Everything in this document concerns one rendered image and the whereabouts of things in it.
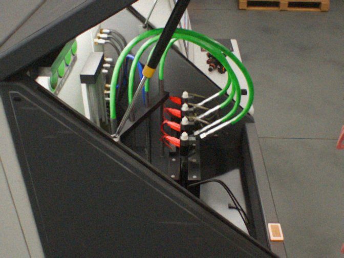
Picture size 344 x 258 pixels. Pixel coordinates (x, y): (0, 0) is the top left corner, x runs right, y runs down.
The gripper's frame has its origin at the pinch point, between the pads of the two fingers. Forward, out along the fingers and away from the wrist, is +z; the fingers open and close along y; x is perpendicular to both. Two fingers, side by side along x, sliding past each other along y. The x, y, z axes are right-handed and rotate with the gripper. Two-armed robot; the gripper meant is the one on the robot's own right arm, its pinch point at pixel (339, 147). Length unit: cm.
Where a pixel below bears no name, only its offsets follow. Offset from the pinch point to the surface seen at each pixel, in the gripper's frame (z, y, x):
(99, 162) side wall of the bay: -4, 62, -58
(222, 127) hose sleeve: 1.6, 22.2, -37.5
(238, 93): -5.1, 12.9, -37.9
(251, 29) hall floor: 117, -368, -23
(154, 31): -16, 27, -65
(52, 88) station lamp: -6, 53, -75
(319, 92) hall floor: 84, -228, 51
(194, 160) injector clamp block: 19.3, 19.6, -38.3
